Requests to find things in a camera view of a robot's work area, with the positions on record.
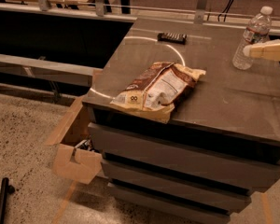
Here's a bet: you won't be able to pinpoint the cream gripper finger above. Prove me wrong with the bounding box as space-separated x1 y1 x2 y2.
243 39 280 62

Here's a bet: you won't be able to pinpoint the clear plastic water bottle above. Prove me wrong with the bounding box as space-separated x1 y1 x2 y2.
232 6 273 70

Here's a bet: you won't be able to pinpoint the dark rxbar chocolate bar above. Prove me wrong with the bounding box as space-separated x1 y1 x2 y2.
157 33 187 45

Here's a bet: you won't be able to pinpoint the grey drawer cabinet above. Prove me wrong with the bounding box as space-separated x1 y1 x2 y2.
84 24 280 224

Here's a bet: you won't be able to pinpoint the brown and white snack bag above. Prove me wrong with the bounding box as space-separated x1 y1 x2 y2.
110 62 206 123

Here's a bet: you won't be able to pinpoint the open cardboard box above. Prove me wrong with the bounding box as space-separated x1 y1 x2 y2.
44 96 102 184

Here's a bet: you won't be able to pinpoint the black metal stand leg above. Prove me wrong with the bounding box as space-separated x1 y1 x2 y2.
0 177 15 224

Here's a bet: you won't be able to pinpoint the black hanging cables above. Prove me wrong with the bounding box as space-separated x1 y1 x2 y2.
217 0 238 23

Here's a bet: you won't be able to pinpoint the grey metal railing frame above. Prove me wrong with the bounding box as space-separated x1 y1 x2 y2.
0 0 280 89

